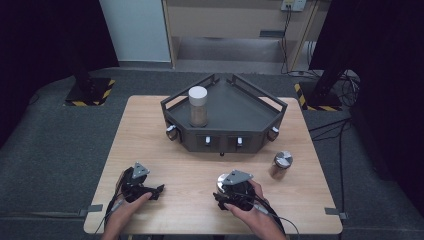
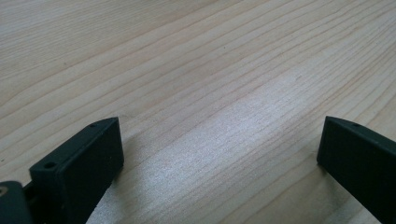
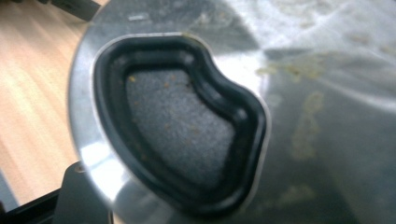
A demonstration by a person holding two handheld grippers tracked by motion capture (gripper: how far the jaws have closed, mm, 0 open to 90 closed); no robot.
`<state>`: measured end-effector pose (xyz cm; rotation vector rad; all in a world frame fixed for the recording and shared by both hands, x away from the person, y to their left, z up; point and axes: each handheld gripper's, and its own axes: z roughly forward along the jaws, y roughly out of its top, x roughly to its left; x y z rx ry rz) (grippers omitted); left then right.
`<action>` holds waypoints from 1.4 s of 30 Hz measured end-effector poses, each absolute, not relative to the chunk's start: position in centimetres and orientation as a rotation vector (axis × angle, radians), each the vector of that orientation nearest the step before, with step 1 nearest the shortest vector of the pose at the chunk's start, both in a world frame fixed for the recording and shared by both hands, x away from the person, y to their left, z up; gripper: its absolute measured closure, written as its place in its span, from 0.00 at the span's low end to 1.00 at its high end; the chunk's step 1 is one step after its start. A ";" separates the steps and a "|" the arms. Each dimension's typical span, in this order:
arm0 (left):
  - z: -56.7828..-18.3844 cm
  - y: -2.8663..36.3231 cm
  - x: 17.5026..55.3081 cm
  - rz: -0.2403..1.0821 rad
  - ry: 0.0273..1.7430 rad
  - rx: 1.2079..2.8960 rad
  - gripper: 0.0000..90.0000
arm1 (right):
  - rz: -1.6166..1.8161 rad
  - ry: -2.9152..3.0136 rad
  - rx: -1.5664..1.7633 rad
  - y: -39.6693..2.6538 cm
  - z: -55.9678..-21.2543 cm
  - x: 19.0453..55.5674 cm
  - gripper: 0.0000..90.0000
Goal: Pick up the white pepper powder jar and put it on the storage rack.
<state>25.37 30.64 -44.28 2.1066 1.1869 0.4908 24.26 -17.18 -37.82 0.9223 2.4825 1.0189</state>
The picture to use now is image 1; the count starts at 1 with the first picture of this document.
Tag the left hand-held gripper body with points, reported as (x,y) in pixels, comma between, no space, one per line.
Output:
(136,188)

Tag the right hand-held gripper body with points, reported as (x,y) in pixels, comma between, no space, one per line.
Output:
(241,196)

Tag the silver lid brown spice jar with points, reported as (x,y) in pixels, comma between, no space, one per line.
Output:
(282,161)

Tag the dark grey corner rack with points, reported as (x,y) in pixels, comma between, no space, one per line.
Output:
(230,110)

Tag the person's right hand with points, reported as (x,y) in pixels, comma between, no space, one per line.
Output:
(256,218)

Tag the person's left hand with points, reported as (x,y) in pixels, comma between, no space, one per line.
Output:
(121,215)

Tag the grey tape strip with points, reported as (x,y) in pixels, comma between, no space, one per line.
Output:
(91,209)
(336,212)

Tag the black stand with striped base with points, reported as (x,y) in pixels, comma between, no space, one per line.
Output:
(90,91)
(320,96)

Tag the white lid spice jar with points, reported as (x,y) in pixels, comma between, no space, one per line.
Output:
(198,100)

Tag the white panel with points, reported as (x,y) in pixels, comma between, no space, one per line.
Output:
(136,30)

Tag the black curtain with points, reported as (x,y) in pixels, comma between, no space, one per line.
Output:
(390,66)
(43,50)

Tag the beige wooden cabinet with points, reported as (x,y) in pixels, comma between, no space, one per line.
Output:
(220,20)

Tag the white wall power socket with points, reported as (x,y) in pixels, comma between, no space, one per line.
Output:
(293,4)

